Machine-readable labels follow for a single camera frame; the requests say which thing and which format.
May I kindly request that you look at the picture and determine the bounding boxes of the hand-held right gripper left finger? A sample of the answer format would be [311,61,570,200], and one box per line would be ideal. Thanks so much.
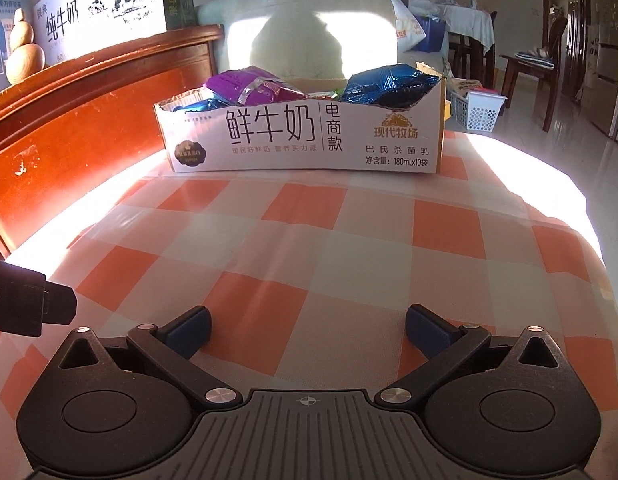
[59,306,242,406]

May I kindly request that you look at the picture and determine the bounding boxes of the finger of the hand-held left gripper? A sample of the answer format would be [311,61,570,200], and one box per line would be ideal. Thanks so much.
[41,281,78,327]

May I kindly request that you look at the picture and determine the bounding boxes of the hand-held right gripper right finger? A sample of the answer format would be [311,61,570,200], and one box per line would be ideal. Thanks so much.
[374,304,560,406]

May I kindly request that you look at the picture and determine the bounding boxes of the cardboard box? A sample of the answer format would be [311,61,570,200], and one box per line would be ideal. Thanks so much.
[154,60,452,176]

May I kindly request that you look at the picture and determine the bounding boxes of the small blue snack packet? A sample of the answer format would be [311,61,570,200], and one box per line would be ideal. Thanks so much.
[171,97,230,112]

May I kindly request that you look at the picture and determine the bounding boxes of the light blue snack packet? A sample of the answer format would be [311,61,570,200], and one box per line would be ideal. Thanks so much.
[161,87,214,107]

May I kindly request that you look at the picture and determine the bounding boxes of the large blue snack packet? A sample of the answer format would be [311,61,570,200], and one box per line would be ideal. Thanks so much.
[339,63,442,110]

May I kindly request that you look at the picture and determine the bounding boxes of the purple snack packet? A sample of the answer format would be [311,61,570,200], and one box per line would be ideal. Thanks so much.
[203,66,310,107]

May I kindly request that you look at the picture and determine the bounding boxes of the red wooden headboard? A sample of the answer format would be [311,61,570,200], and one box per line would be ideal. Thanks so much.
[0,24,226,261]

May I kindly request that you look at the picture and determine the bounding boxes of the white perforated plastic basket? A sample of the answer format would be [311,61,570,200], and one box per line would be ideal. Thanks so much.
[449,91,507,133]

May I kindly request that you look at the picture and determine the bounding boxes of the wooden gourd ornament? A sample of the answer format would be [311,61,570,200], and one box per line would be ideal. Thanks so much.
[5,7,46,85]

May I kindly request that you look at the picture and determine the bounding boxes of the striped seat cushion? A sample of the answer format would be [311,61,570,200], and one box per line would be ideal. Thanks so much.
[514,50,554,68]

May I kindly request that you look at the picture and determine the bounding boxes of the blue bag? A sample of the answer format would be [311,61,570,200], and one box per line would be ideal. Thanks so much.
[414,15,447,53]

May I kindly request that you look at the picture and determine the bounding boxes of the white and green milk carton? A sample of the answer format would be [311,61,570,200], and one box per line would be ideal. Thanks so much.
[31,0,197,68]

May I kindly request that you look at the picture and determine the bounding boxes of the orange and white plastic bag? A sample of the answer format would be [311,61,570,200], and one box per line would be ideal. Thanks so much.
[389,0,427,53]

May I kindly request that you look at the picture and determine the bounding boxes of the table with white cloth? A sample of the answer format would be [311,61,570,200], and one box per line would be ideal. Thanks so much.
[439,2,497,56]

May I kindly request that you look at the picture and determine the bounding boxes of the pale grey armchair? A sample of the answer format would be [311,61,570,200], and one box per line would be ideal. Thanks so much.
[195,0,404,83]

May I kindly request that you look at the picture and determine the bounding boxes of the white fridge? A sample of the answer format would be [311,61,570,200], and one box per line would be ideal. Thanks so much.
[586,0,618,153]

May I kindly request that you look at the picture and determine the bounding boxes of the dark wooden door frame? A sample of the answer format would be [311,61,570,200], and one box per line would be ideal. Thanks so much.
[541,0,592,133]

